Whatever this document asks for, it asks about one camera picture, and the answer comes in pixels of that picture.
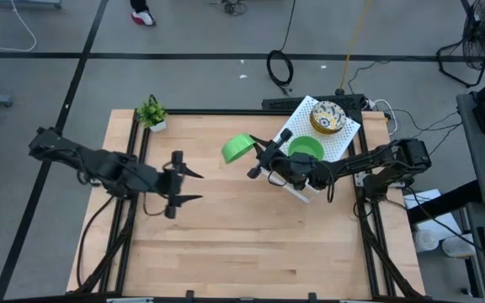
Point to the white round lid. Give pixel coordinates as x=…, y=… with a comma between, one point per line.
x=457, y=247
x=425, y=240

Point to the white paper sheet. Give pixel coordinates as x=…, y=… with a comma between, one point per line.
x=440, y=223

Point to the black aluminium table frame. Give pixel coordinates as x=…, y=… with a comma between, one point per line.
x=225, y=112

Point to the black floor fan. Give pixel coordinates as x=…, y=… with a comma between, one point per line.
x=484, y=33

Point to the grey cart base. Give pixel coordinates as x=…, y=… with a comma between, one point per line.
x=23, y=3

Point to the green plastic bowl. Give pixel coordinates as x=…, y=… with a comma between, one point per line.
x=236, y=149
x=305, y=145

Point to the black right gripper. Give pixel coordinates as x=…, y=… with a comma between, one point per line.
x=286, y=168

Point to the black desk bar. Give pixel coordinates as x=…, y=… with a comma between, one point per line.
x=444, y=202

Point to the black perforated equipment box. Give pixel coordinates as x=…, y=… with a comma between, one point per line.
x=280, y=104

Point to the potted green plant white pot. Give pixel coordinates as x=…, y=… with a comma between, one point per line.
x=152, y=113

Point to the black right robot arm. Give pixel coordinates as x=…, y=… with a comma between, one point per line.
x=373, y=162

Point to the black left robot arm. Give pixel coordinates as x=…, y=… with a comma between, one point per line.
x=99, y=164

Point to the person's foot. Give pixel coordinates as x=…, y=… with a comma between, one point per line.
x=143, y=17

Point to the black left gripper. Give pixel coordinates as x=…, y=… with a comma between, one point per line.
x=168, y=185

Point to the white perforated metal shelf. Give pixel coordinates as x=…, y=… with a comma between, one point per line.
x=303, y=122

